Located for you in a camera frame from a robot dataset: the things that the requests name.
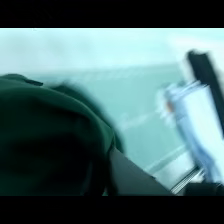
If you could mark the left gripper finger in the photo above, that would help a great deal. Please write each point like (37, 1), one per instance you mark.
(136, 180)

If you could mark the dark green T-shirt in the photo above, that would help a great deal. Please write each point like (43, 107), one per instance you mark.
(50, 140)

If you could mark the light blue garment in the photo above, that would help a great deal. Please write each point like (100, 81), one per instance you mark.
(196, 126)

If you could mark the silver frame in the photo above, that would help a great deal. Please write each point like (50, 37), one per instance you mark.
(186, 181)

